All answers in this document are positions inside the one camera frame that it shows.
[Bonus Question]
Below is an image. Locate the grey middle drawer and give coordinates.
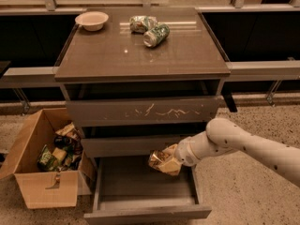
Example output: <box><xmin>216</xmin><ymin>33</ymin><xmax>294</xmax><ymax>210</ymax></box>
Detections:
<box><xmin>82</xmin><ymin>135</ymin><xmax>185</xmax><ymax>158</ymax></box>

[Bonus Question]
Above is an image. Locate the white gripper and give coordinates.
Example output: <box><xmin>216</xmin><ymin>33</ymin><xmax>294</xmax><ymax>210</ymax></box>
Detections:
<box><xmin>158</xmin><ymin>136</ymin><xmax>200</xmax><ymax>174</ymax></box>

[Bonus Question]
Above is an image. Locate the grey top drawer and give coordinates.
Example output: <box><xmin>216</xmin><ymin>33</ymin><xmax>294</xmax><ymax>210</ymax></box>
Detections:
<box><xmin>66</xmin><ymin>97</ymin><xmax>220</xmax><ymax>127</ymax></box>

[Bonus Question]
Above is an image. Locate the grey low bench ledge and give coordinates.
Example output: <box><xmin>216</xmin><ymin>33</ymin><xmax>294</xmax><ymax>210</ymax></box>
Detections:
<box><xmin>0</xmin><ymin>60</ymin><xmax>300</xmax><ymax>89</ymax></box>

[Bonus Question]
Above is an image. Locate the grey open bottom drawer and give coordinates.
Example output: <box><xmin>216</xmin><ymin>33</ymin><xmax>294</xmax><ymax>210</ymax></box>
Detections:
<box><xmin>84</xmin><ymin>156</ymin><xmax>212</xmax><ymax>225</ymax></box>

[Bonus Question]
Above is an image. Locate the grey drawer cabinet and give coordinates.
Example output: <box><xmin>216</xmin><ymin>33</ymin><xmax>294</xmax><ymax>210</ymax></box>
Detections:
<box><xmin>53</xmin><ymin>6</ymin><xmax>232</xmax><ymax>161</ymax></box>

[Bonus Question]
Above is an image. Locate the cardboard box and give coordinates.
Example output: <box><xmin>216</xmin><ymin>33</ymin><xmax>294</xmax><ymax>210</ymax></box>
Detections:
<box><xmin>0</xmin><ymin>108</ymin><xmax>96</xmax><ymax>209</ymax></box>

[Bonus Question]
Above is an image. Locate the beige paper bowl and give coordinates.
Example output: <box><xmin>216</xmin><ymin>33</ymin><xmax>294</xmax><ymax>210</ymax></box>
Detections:
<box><xmin>75</xmin><ymin>11</ymin><xmax>109</xmax><ymax>32</ymax></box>

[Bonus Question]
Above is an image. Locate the green soda can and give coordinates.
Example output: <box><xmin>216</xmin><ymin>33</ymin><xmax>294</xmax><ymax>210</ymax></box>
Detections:
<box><xmin>143</xmin><ymin>23</ymin><xmax>170</xmax><ymax>48</ymax></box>

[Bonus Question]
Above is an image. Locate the dark blue can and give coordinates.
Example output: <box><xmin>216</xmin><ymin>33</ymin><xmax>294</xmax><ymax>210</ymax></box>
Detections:
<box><xmin>53</xmin><ymin>136</ymin><xmax>72</xmax><ymax>148</ymax></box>

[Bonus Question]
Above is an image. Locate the crushed green white can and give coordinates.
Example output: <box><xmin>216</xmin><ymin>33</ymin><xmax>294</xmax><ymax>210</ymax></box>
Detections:
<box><xmin>129</xmin><ymin>16</ymin><xmax>158</xmax><ymax>34</ymax></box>

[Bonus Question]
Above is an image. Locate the green snack bag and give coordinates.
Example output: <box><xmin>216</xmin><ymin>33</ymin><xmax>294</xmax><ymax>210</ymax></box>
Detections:
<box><xmin>37</xmin><ymin>145</ymin><xmax>62</xmax><ymax>172</ymax></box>

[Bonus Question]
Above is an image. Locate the crushed orange can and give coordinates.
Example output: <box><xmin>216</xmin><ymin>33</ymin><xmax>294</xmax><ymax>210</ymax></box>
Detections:
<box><xmin>148</xmin><ymin>151</ymin><xmax>173</xmax><ymax>172</ymax></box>

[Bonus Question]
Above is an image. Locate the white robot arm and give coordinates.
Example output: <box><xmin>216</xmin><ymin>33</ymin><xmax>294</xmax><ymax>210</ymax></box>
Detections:
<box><xmin>158</xmin><ymin>118</ymin><xmax>300</xmax><ymax>187</ymax></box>

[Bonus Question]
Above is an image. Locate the tan chip bag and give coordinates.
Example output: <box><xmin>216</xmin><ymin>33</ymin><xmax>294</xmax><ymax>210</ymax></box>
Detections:
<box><xmin>55</xmin><ymin>123</ymin><xmax>81</xmax><ymax>141</ymax></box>

